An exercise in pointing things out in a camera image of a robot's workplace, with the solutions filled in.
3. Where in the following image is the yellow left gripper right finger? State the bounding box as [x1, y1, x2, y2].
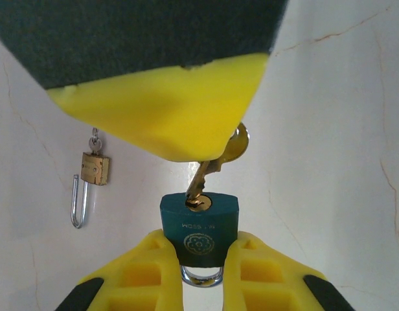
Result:
[220, 230, 356, 311]

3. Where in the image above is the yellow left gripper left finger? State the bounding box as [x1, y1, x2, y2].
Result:
[53, 228, 185, 311]

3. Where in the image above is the green padlock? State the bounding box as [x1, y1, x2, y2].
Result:
[159, 191, 240, 289]

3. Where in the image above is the small silver key with ring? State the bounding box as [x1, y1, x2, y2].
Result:
[88, 127, 104, 155]

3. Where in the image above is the brass key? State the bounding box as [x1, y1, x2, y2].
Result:
[185, 122, 251, 210]

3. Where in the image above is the brass long-shackle padlock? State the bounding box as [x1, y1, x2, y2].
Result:
[71, 152, 111, 230]

